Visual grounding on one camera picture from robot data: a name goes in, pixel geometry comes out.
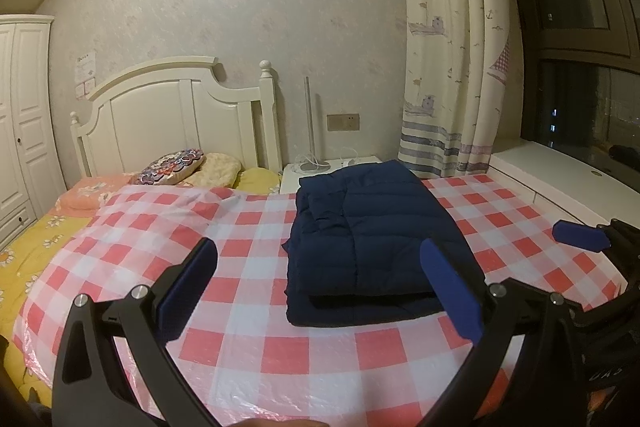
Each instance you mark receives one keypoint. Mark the white nightstand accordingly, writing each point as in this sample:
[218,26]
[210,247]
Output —
[290,181]

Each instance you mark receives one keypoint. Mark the dark window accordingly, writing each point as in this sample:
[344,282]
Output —
[575,107]

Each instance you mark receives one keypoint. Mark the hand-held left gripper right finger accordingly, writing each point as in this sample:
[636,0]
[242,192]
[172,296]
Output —
[452,292]

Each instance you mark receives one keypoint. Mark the beige fuzzy pillow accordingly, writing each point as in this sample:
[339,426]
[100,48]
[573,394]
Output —
[215,167]

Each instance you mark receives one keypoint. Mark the white wall switch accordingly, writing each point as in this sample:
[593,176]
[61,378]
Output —
[85,88]

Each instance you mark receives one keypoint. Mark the white paper wall notice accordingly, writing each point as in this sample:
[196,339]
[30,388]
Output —
[86,64]

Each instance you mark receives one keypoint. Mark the white bed headboard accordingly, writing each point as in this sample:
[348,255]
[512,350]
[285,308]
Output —
[165,117]

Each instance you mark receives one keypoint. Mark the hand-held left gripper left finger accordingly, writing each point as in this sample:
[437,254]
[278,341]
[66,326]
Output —
[190,287]

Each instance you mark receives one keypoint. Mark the white window bench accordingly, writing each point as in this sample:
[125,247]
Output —
[540,172]

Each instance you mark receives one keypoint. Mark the patterned embroidered pillow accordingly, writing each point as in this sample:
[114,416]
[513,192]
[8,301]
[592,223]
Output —
[170,167]

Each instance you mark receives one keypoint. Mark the beige wall socket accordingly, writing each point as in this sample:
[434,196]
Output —
[343,122]

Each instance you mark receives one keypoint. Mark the white desk lamp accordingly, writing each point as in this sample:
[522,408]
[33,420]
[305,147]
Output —
[308,122]

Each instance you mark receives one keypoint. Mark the red checked plastic sheet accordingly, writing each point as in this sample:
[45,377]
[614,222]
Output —
[250,257]

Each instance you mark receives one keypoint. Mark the pink floral pillow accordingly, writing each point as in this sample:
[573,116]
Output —
[90,194]

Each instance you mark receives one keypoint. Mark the white wardrobe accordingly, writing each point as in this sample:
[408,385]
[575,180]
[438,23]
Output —
[25,117]

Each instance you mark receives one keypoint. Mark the small dark object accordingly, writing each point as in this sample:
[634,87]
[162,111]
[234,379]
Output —
[625,153]

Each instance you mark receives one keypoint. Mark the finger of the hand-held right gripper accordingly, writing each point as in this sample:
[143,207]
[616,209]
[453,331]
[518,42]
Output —
[615,307]
[575,234]

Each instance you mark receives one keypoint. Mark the ship print curtain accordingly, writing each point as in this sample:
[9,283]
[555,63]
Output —
[440,57]

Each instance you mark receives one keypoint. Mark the navy puffer jacket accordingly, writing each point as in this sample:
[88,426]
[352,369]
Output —
[370,232]

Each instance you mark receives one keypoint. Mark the yellow floral bedding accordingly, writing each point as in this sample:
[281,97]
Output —
[40,252]

